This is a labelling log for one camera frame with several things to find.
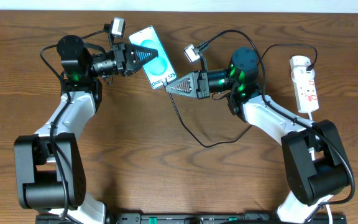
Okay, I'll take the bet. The white power strip cord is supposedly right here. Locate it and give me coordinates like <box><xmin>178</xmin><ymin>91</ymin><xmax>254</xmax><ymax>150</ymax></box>
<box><xmin>307</xmin><ymin>112</ymin><xmax>334</xmax><ymax>224</ymax></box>

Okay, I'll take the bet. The white power strip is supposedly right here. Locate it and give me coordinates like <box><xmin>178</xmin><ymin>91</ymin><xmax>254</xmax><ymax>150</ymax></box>
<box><xmin>291</xmin><ymin>67</ymin><xmax>319</xmax><ymax>113</ymax></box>

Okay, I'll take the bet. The black charging cable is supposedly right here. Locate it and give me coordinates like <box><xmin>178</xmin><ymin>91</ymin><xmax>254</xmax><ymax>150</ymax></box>
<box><xmin>163</xmin><ymin>43</ymin><xmax>318</xmax><ymax>149</ymax></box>

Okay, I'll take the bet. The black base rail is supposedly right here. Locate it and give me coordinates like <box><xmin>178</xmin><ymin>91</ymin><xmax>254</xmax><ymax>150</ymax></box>
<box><xmin>35</xmin><ymin>212</ymin><xmax>347</xmax><ymax>224</ymax></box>

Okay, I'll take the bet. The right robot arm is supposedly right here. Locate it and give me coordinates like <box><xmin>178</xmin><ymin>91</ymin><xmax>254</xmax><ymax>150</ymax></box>
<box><xmin>165</xmin><ymin>47</ymin><xmax>355</xmax><ymax>223</ymax></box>

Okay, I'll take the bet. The smartphone with teal screen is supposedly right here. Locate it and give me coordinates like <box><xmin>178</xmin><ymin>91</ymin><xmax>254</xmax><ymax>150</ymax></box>
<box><xmin>129</xmin><ymin>26</ymin><xmax>177</xmax><ymax>89</ymax></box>

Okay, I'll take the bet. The white charger plug adapter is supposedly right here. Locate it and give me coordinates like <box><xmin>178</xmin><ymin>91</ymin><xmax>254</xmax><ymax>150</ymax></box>
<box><xmin>290</xmin><ymin>55</ymin><xmax>315</xmax><ymax>81</ymax></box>

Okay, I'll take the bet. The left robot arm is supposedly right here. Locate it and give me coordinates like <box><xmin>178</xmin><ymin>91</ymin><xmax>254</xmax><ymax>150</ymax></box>
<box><xmin>14</xmin><ymin>35</ymin><xmax>158</xmax><ymax>223</ymax></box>

